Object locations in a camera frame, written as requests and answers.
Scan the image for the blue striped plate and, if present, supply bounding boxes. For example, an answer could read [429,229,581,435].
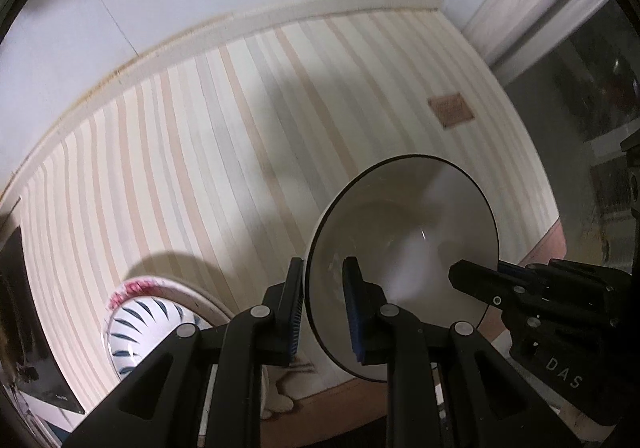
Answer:
[102,295,213,385]

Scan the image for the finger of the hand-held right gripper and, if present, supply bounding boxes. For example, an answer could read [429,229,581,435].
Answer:
[498,261,553,282]
[448,259,540,318]

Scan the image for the glass sliding door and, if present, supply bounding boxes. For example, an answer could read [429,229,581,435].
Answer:
[500,0,640,279]

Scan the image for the pink floral white plate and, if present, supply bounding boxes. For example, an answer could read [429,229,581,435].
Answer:
[107,274,237,330]

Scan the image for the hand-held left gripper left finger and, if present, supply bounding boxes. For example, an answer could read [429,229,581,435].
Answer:
[65,257,307,448]

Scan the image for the striped cat print tablecloth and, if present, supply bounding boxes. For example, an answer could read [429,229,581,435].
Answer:
[0,10,565,448]

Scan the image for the dark rimmed white bowl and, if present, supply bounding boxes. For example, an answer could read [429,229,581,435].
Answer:
[304,155,501,383]

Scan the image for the black induction cooktop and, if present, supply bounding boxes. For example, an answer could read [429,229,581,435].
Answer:
[0,198,87,415]

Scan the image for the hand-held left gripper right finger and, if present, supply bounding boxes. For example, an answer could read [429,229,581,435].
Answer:
[341,255,583,448]

